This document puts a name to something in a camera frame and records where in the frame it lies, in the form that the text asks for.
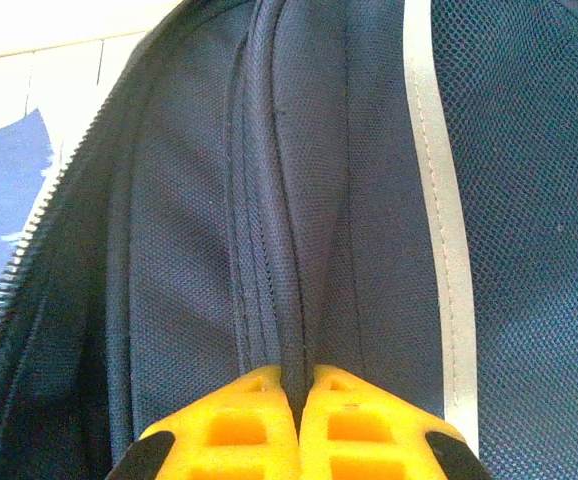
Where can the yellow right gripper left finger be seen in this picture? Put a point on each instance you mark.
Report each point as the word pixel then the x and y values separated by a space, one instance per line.
pixel 229 430

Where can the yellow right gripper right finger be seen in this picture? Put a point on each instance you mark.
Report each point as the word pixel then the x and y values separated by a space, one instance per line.
pixel 359 430

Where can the navy blue backpack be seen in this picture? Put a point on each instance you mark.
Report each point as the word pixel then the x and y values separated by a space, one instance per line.
pixel 194 200

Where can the dark blue book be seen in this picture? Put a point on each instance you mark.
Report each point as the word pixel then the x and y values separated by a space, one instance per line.
pixel 4 175

